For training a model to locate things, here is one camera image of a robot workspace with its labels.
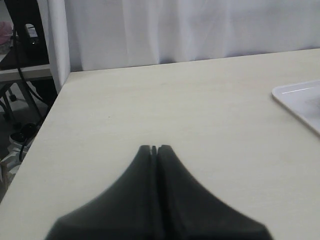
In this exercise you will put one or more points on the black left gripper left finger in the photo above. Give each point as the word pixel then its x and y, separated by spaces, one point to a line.
pixel 128 210

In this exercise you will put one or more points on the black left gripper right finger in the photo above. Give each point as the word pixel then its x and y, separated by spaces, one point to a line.
pixel 191 212

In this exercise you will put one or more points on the white plastic tray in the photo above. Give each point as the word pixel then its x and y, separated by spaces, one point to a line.
pixel 302 100

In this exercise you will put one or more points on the black power strip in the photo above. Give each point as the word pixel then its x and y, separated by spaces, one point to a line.
pixel 26 132

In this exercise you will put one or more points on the grey side table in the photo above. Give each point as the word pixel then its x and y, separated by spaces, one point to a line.
pixel 22 78

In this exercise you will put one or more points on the black monitor stand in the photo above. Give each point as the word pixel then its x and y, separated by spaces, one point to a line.
pixel 30 37

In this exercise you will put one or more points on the pink cloth bundle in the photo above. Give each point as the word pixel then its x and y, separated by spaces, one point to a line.
pixel 5 37

